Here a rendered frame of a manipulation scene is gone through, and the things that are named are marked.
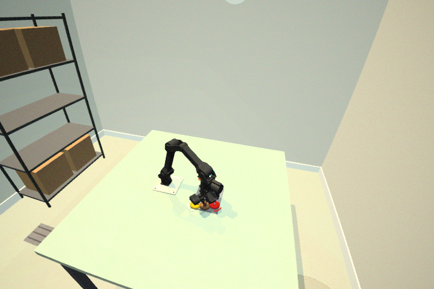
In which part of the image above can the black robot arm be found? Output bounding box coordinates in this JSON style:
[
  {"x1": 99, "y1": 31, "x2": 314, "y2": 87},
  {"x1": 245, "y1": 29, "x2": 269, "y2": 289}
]
[{"x1": 157, "y1": 138, "x2": 224, "y2": 204}]

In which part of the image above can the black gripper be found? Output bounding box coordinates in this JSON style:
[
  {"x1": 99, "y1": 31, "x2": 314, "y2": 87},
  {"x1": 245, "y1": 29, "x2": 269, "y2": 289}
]
[{"x1": 189, "y1": 185, "x2": 210, "y2": 205}]

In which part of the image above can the tan toothed gear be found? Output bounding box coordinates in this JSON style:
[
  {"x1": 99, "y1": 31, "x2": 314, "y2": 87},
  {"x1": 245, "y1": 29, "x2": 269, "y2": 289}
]
[{"x1": 200, "y1": 201, "x2": 210, "y2": 210}]

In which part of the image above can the red gear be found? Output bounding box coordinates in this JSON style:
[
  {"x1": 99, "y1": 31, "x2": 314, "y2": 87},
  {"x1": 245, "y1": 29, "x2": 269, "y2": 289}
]
[{"x1": 210, "y1": 201, "x2": 220, "y2": 209}]

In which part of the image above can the yellow gear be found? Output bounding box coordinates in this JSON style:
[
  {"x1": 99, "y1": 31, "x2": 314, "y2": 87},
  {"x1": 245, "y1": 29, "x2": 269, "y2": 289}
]
[{"x1": 190, "y1": 202, "x2": 200, "y2": 209}]

